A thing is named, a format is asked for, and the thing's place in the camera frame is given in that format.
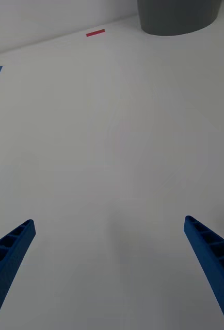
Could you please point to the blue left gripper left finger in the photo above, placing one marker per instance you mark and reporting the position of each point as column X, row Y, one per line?
column 6, row 257

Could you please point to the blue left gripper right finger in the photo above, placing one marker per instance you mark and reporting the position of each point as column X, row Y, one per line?
column 215, row 257

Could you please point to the grey plastic waste bin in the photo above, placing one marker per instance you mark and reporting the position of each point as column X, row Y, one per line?
column 179, row 15

